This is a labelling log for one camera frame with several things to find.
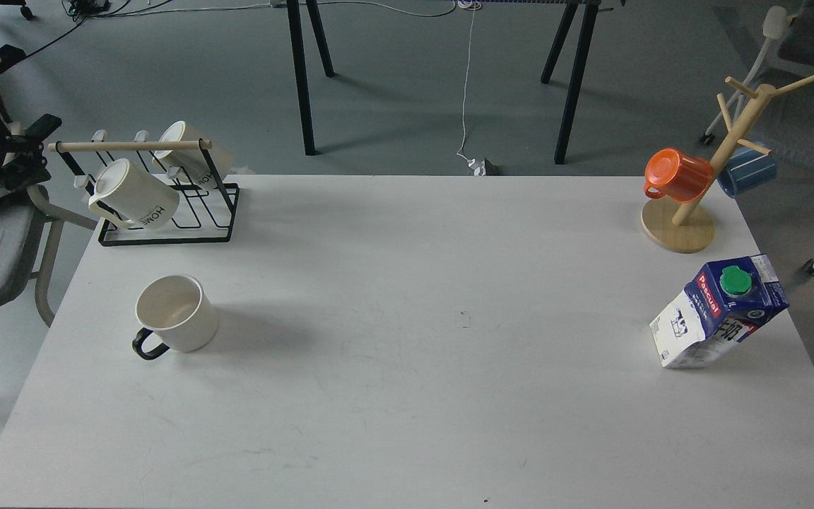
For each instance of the blue plastic cup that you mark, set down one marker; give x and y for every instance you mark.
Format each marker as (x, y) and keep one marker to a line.
(747, 169)

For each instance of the grey office chair right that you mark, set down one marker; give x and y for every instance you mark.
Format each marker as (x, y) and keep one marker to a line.
(785, 56)

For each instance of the black wire mug rack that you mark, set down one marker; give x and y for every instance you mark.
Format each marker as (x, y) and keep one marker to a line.
(202, 215)

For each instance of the black table legs right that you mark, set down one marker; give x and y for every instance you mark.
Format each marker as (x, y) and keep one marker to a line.
(581, 56)

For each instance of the white mug with black handle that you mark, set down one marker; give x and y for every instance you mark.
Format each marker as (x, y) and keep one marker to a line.
(175, 314)

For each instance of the orange plastic cup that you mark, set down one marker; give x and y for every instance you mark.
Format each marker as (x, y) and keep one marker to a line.
(679, 176)

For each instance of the white HOME mug front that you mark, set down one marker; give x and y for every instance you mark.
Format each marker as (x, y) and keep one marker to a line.
(129, 197)

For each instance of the wooden mug tree stand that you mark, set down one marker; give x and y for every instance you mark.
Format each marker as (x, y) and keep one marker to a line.
(688, 227)

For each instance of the white HOME mug rear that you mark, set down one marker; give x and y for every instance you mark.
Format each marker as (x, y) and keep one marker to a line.
(195, 170)

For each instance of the black table legs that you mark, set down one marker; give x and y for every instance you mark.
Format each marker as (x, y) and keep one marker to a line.
(292, 8)
(581, 56)

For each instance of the white power strip plug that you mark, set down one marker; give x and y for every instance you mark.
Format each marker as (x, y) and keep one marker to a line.
(482, 167)

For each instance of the white home mug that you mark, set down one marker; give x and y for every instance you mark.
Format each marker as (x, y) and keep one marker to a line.
(129, 197)
(195, 170)

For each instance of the black table legs left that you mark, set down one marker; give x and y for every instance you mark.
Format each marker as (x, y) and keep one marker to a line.
(292, 8)

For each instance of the blue white milk carton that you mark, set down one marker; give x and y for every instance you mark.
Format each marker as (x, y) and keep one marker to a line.
(726, 301)

